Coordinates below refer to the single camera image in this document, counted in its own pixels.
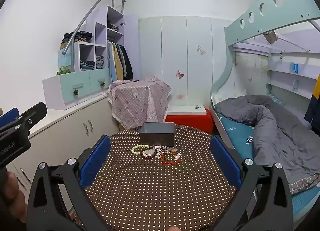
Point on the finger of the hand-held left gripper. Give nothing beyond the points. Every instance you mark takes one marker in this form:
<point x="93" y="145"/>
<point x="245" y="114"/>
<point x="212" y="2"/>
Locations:
<point x="8" y="117"/>
<point x="35" y="112"/>

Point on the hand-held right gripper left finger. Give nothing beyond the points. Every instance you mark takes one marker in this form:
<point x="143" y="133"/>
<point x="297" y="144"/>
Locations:
<point x="96" y="161"/>

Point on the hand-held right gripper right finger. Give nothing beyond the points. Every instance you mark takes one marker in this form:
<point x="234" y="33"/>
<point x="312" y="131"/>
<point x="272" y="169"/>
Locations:
<point x="225" y="161"/>

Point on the dark grey metal box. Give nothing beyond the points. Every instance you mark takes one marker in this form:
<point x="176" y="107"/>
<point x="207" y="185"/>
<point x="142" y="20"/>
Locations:
<point x="157" y="135"/>

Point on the person's left hand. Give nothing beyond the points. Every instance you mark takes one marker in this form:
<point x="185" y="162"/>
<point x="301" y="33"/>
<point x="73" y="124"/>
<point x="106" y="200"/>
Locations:
<point x="16" y="193"/>

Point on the teal bed sheet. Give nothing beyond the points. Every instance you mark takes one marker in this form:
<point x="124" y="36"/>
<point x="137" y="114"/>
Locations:
<point x="236" y="131"/>

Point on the low white cabinet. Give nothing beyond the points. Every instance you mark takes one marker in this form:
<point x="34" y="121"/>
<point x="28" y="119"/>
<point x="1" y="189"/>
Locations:
<point x="67" y="126"/>

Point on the large mint green drawer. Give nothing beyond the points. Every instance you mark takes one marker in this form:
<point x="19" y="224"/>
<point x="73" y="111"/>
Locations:
<point x="75" y="85"/>

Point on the green plant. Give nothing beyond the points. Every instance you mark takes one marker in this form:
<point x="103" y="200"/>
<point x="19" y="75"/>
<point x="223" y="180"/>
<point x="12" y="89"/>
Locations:
<point x="63" y="71"/>

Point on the red storage box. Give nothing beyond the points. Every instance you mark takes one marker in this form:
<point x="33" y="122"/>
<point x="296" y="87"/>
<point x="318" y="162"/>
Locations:
<point x="190" y="121"/>

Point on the grey duvet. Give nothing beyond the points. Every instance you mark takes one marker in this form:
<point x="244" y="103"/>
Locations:
<point x="275" y="133"/>

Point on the brown polka dot tablecloth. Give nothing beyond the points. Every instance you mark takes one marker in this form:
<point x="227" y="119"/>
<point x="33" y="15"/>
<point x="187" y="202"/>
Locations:
<point x="160" y="191"/>

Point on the folded jeans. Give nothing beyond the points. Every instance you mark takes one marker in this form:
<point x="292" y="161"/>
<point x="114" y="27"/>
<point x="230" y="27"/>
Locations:
<point x="87" y="65"/>

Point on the pink printed cloth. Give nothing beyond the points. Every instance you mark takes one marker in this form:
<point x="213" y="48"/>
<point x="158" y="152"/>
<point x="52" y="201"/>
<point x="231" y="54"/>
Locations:
<point x="136" y="102"/>

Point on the small mint green drawer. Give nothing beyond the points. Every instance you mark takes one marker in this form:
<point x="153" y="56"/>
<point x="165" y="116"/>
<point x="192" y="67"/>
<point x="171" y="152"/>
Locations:
<point x="98" y="78"/>

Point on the pink butterfly sticker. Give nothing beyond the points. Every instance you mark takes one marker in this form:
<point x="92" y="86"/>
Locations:
<point x="180" y="96"/>

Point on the blue striped pillow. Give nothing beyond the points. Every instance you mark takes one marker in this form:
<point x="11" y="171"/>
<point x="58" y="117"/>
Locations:
<point x="276" y="99"/>

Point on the pile of dark clothes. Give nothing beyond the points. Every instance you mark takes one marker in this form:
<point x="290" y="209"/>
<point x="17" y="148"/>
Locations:
<point x="78" y="36"/>

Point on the red butterfly sticker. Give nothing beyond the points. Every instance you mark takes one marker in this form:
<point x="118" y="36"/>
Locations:
<point x="179" y="74"/>

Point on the hanging clothes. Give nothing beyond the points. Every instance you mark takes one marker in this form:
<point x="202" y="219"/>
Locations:
<point x="120" y="62"/>

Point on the dark and yellow garment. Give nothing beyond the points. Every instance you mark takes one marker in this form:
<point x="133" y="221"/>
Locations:
<point x="313" y="111"/>

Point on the white stair shelf cabinet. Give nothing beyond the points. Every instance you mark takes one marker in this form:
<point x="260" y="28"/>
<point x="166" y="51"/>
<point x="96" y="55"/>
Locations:
<point x="100" y="33"/>

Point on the grey metal handrail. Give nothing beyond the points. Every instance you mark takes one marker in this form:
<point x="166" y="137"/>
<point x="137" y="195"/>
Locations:
<point x="86" y="15"/>

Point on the pale butterfly sticker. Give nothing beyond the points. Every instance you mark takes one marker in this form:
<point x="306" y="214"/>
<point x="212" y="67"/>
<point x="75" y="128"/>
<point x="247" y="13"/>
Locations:
<point x="201" y="50"/>

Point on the small blue box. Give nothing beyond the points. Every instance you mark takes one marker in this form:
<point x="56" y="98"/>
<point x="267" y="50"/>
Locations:
<point x="295" y="67"/>

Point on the white wardrobe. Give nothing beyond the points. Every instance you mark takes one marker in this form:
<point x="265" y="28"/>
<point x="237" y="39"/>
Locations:
<point x="175" y="46"/>

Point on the white wall shelf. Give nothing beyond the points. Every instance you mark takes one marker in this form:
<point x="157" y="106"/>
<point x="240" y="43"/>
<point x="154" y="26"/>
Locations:
<point x="287" y="82"/>

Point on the mint green bunk bed frame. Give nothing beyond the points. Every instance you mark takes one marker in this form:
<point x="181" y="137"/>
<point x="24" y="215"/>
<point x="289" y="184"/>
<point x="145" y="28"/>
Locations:
<point x="265" y="18"/>

